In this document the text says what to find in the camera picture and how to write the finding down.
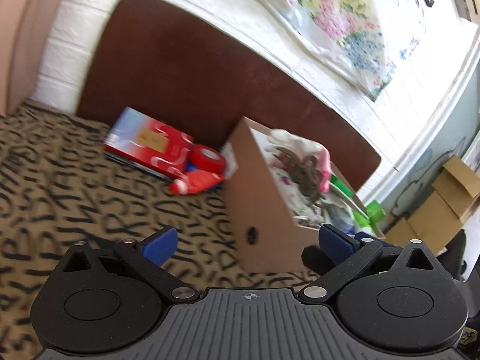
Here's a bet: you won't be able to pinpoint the green plastic item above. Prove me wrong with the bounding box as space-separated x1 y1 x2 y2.
329 174 386 239

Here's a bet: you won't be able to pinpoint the brown cardboard storage box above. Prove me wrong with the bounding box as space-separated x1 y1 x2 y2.
222 118 366 273

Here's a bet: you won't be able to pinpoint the red white tube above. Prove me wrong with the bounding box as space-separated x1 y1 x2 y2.
169 170 224 195

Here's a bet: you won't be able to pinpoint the stacked cardboard boxes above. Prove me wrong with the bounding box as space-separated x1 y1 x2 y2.
385 156 479 254

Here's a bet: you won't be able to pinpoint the dark brown hair claw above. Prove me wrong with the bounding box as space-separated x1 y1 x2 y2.
274 146 323 203

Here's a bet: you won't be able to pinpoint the red tape roll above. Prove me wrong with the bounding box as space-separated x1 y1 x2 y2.
189 144 226 174

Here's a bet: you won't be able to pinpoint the red blue flat box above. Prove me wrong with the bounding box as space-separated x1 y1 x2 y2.
104 107 194 180

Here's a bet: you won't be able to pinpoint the letter patterned tan cloth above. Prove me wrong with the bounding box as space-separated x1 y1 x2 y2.
1 101 316 359

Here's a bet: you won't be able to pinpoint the dark brown wooden board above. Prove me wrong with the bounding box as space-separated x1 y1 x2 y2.
76 0 381 189

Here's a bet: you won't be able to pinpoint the floral plastic bag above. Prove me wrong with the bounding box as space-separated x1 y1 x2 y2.
258 0 389 100

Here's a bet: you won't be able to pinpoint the pink paper shopping bag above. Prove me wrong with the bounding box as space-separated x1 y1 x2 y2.
1 0 62 116

